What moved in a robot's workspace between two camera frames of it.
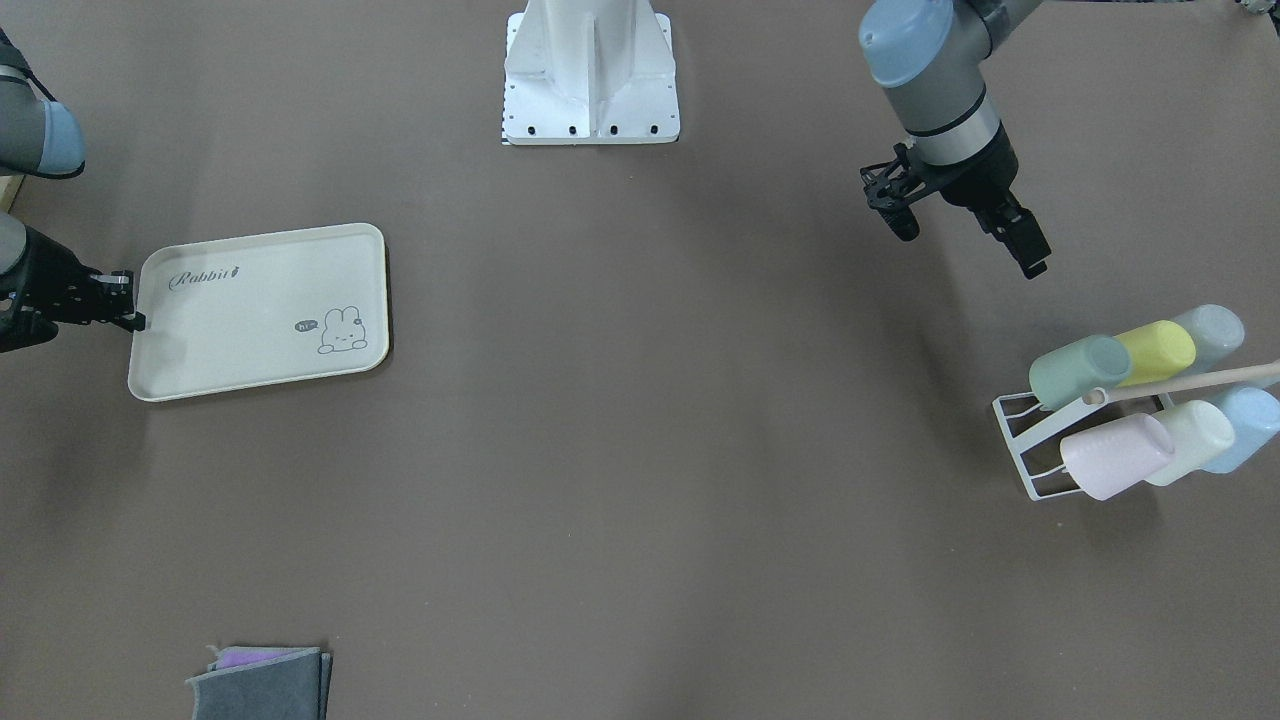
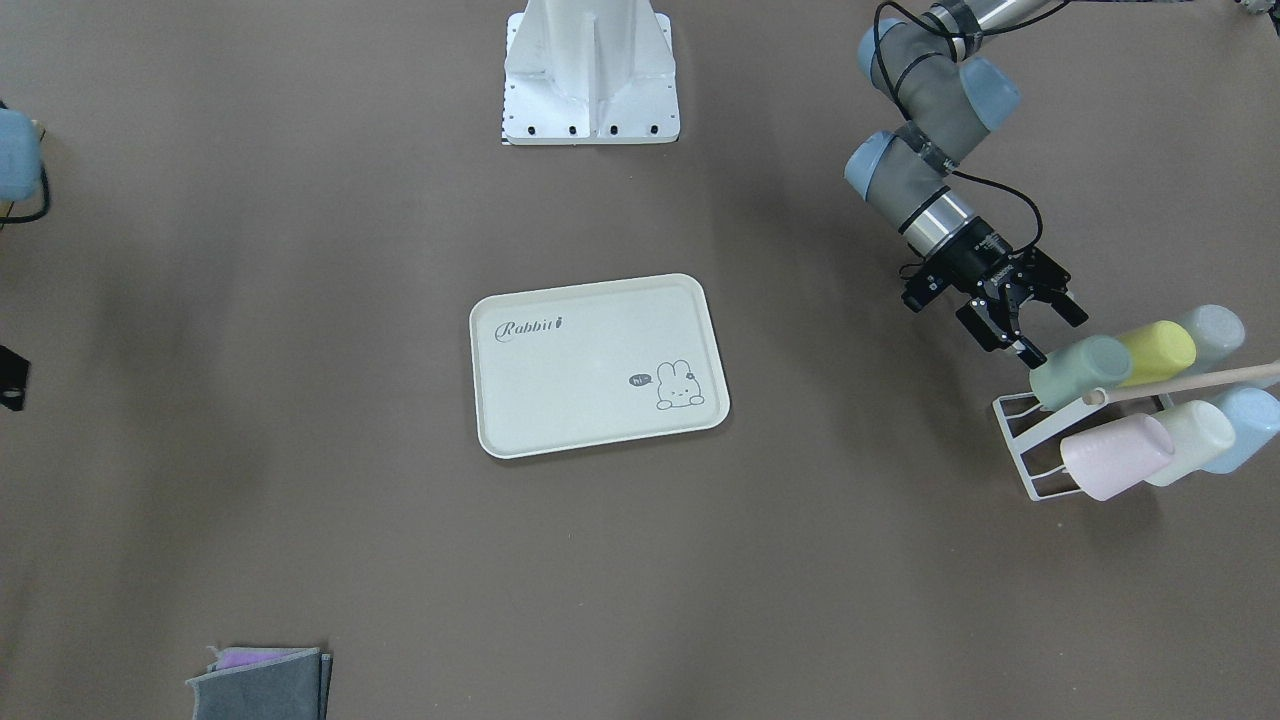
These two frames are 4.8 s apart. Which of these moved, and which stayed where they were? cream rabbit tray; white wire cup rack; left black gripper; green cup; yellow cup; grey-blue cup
Moved: left black gripper; cream rabbit tray
Stayed: green cup; white wire cup rack; yellow cup; grey-blue cup
